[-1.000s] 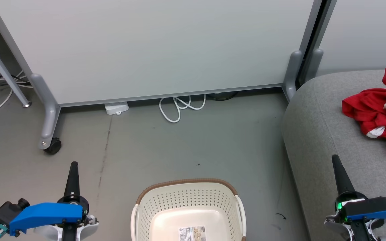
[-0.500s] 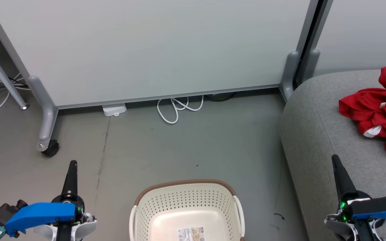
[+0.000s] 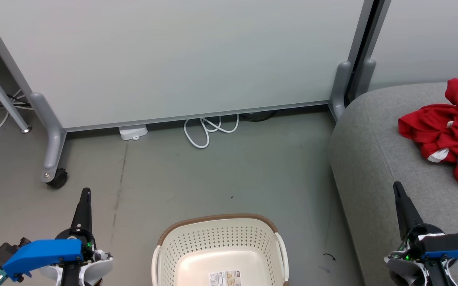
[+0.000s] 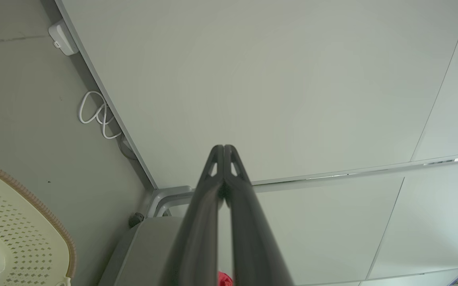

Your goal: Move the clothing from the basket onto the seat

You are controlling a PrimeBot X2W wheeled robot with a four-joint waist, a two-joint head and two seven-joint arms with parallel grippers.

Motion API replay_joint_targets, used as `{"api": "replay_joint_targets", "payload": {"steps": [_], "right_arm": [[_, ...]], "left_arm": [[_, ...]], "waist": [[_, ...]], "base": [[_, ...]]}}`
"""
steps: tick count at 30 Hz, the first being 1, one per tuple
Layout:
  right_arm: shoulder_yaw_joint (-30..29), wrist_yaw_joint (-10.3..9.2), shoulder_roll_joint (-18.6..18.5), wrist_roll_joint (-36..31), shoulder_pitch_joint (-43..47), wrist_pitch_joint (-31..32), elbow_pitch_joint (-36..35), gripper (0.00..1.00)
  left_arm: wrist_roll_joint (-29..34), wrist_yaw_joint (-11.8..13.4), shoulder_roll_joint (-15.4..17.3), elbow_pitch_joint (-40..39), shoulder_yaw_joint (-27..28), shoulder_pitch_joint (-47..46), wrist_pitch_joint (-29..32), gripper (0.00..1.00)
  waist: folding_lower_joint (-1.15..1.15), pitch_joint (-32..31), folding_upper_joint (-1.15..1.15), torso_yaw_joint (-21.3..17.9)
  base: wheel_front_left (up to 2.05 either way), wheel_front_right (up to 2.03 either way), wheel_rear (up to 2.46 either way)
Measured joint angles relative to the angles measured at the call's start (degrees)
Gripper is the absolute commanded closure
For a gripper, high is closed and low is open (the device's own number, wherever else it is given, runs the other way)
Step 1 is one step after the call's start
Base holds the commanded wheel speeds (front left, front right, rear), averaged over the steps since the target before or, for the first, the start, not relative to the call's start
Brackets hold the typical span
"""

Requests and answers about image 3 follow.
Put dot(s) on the narrow white partition panel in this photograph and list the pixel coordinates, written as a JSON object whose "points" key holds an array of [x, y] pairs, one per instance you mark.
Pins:
{"points": [[431, 39]]}

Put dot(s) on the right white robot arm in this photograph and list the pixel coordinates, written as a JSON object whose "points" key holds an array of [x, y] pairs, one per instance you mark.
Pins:
{"points": [[402, 274]]}

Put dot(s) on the paper label inside basket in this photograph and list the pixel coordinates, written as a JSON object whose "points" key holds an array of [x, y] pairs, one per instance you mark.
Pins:
{"points": [[225, 278]]}

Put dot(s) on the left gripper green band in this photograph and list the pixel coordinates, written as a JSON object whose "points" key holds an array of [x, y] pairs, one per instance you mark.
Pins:
{"points": [[76, 236]]}

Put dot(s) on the left wrist camera blue mount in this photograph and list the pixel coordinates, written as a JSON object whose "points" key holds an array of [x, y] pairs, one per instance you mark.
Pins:
{"points": [[42, 254]]}

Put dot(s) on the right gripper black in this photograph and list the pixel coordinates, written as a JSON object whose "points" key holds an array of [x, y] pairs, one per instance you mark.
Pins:
{"points": [[412, 244]]}

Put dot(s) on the wrist camera blue mount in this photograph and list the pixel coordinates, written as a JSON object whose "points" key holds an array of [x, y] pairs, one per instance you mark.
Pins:
{"points": [[451, 248], [42, 254]]}

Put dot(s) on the small black curved scrap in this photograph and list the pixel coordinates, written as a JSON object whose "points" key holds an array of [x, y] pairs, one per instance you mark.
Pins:
{"points": [[330, 256]]}

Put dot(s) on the grey fabric sofa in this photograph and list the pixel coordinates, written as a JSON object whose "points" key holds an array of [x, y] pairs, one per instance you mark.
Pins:
{"points": [[372, 159]]}

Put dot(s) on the wide white partition panel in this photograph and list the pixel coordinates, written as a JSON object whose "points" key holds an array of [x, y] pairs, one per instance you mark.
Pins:
{"points": [[173, 59]]}

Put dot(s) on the right wrist camera blue mount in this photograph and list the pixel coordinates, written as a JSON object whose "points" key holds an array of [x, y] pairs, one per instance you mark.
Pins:
{"points": [[451, 248]]}

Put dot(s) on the cream perforated laundry basket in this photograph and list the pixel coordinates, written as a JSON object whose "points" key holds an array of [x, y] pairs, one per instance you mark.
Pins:
{"points": [[221, 242]]}

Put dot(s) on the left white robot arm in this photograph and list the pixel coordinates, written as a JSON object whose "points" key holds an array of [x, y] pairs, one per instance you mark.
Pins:
{"points": [[98, 268]]}

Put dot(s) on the white power adapter box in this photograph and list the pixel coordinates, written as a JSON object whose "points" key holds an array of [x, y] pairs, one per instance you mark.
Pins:
{"points": [[133, 132]]}

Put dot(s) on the black caster wheel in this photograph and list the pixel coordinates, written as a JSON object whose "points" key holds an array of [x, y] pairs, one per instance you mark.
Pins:
{"points": [[58, 178]]}

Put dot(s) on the red garment white trim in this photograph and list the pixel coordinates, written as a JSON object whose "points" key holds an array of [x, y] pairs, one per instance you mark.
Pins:
{"points": [[424, 127]]}

